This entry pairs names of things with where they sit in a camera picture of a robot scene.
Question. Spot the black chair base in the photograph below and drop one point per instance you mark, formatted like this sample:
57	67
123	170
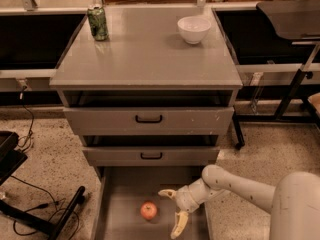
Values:
36	209

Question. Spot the red apple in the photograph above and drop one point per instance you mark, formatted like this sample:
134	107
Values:
148	210

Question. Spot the white bowl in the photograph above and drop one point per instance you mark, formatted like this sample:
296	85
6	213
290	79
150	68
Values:
193	29

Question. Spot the middle grey drawer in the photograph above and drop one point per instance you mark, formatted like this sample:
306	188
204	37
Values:
151	150

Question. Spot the top grey drawer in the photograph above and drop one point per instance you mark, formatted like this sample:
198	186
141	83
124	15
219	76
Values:
147	115

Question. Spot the grey drawer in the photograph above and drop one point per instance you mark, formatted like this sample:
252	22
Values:
147	115
125	189
151	150

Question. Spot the bottom grey drawer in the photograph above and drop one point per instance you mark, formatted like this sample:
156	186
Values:
125	189

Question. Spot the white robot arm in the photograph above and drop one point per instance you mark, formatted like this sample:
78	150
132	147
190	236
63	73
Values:
293	204

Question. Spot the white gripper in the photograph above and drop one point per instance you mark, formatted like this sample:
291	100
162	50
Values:
184	198

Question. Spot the green soda can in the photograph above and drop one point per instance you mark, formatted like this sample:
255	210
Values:
97	22

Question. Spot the grey drawer cabinet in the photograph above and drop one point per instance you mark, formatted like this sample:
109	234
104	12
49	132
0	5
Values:
146	56

